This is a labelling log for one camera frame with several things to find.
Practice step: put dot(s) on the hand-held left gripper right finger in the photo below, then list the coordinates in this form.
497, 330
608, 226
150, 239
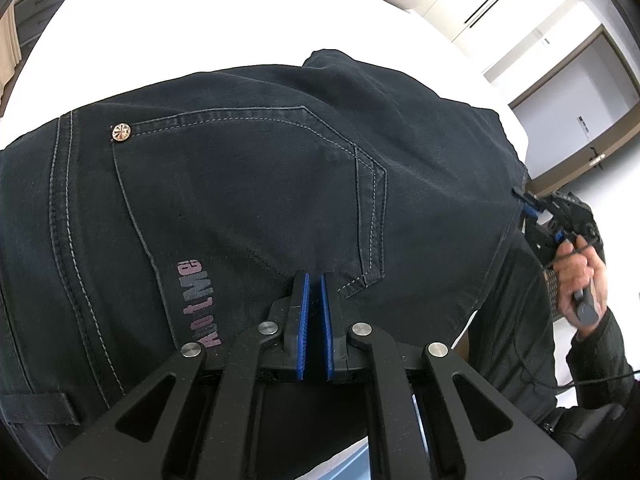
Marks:
327, 330

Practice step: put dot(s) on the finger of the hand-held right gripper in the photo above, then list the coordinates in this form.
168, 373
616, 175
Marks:
530, 206

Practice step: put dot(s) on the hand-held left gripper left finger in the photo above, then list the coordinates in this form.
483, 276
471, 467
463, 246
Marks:
301, 325

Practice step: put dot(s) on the black denim pants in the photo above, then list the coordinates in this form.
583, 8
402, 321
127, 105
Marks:
225, 185

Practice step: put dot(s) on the person's right forearm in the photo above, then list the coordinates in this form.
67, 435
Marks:
605, 360

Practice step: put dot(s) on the person's right hand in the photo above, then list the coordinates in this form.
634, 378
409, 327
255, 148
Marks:
570, 270

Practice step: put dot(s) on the person's black jacket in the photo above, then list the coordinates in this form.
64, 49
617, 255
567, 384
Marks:
520, 310

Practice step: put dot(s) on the bed with white sheet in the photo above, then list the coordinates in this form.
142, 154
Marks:
200, 20

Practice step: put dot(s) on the beige curtain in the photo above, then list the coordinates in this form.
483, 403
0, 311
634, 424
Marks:
7, 50

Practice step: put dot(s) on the white door with wooden frame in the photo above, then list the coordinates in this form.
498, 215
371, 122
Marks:
575, 90

